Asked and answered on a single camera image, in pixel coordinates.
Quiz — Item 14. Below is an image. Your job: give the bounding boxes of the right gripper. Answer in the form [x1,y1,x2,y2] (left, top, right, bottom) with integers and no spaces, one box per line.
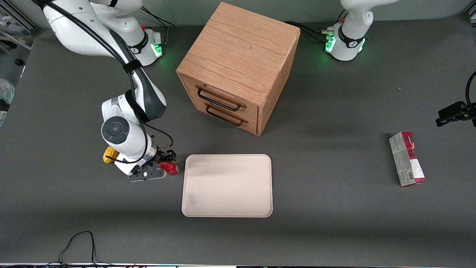
[124,148,177,182]

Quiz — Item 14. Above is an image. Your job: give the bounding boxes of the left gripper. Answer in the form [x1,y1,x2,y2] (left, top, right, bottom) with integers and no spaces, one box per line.
[435,101,476,128]

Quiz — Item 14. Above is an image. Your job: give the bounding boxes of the beige rectangular tray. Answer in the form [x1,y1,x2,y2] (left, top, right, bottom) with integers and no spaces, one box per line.
[181,154,274,218]

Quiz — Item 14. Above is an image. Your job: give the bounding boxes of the yellow plastic object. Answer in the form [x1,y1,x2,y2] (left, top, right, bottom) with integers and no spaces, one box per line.
[103,146,120,165]

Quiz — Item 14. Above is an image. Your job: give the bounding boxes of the red plaid cardboard box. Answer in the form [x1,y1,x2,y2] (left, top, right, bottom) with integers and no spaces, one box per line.
[389,131,427,187]

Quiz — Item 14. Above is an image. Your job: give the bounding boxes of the wooden drawer front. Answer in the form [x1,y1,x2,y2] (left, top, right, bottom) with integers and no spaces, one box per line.
[180,74,260,120]
[193,100,259,136]

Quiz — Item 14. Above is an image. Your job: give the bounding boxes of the wooden drawer cabinet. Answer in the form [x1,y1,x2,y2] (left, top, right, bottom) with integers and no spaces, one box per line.
[176,1,301,137]

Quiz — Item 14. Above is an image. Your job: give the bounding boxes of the clear plastic container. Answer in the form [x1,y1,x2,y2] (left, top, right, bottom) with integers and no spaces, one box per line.
[0,79,16,105]

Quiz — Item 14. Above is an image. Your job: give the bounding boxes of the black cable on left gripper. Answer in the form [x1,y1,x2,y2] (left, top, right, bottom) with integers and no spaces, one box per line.
[465,70,476,109]

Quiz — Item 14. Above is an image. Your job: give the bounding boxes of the black metal drawer handle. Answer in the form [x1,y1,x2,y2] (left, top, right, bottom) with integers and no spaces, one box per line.
[196,86,243,112]
[205,105,247,127]

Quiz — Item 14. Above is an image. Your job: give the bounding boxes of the black cable at table edge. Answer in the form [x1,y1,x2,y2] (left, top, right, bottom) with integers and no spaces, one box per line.
[45,231,112,267]

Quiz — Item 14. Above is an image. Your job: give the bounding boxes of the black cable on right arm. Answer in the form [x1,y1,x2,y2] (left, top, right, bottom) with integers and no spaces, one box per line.
[35,0,174,165]

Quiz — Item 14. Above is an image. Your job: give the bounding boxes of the black cables at right arm base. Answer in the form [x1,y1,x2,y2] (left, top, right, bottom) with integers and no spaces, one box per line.
[141,5,177,44]

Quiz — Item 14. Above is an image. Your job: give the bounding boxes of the black cables at arm base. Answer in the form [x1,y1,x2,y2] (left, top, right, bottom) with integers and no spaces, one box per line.
[284,9,348,42]
[141,5,177,44]

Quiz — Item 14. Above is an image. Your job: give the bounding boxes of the black cables at left arm base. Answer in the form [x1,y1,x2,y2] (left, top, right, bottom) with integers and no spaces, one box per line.
[284,9,348,42]

